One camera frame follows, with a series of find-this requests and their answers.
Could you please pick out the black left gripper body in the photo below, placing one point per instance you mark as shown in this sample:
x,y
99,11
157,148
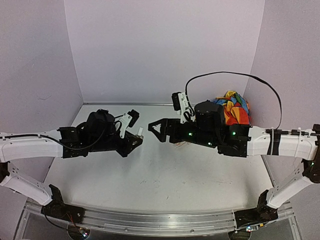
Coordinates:
x,y
104,146

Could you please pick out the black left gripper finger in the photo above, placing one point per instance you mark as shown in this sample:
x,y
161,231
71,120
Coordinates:
x,y
132,116
124,146

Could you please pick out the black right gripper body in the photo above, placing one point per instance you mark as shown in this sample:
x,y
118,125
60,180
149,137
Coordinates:
x,y
168,129

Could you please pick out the white nail polish cap brush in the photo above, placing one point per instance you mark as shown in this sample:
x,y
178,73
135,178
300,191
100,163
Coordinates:
x,y
140,131

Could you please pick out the glitter nail polish bottle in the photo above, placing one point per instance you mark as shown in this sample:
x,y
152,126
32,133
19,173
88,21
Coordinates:
x,y
139,136

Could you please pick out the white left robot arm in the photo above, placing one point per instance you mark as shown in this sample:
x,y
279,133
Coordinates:
x,y
61,143

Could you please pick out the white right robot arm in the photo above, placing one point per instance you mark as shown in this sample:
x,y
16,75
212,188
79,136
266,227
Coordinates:
x,y
246,140

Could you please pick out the mannequin hand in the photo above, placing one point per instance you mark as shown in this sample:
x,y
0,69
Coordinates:
x,y
181,145

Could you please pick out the rainbow coloured sleeve cloth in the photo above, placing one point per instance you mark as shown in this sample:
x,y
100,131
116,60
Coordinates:
x,y
235,107

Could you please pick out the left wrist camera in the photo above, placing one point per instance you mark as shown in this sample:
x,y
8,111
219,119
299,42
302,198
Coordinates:
x,y
123,125

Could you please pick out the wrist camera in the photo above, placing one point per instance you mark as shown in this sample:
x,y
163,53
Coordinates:
x,y
123,125
183,107

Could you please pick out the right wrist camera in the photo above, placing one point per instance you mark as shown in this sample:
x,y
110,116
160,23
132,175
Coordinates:
x,y
183,107

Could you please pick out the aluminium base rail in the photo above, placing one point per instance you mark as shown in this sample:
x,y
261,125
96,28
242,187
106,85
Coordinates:
x,y
90,224

